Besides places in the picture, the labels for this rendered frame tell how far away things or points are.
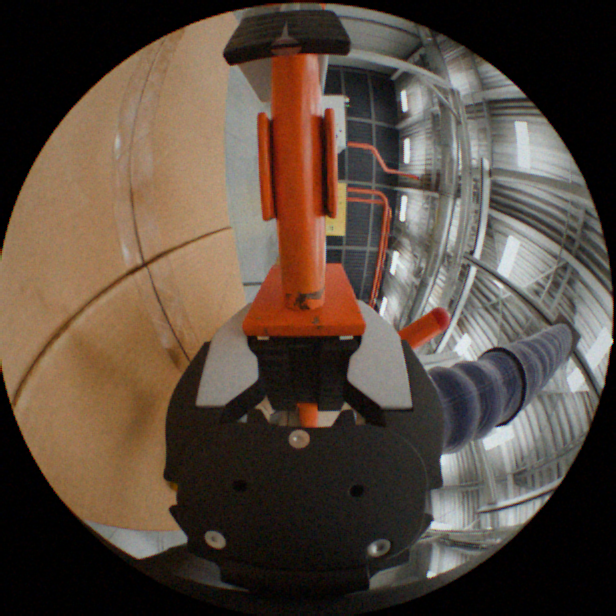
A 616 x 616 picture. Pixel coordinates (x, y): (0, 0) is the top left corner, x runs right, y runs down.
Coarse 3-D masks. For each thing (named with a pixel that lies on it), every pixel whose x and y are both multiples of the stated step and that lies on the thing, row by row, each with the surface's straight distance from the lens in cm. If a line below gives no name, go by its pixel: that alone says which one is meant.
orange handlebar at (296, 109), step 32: (288, 64) 10; (288, 96) 9; (320, 96) 10; (288, 128) 8; (320, 128) 8; (288, 160) 7; (320, 160) 8; (288, 192) 7; (320, 192) 8; (288, 224) 7; (320, 224) 8; (288, 256) 8; (320, 256) 8; (288, 288) 8; (320, 288) 8
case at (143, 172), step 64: (128, 64) 25; (192, 64) 34; (64, 128) 18; (128, 128) 20; (192, 128) 28; (64, 192) 16; (128, 192) 18; (192, 192) 25; (64, 256) 15; (128, 256) 17; (0, 320) 14; (64, 320) 14
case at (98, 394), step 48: (144, 288) 16; (192, 288) 22; (240, 288) 34; (96, 336) 14; (144, 336) 16; (192, 336) 21; (48, 384) 14; (96, 384) 15; (144, 384) 17; (48, 432) 15; (96, 432) 15; (144, 432) 18; (48, 480) 16; (96, 480) 17; (144, 480) 19; (144, 528) 22
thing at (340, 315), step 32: (256, 320) 9; (288, 320) 8; (320, 320) 8; (352, 320) 8; (256, 352) 8; (288, 352) 9; (320, 352) 8; (352, 352) 8; (288, 384) 10; (320, 384) 10
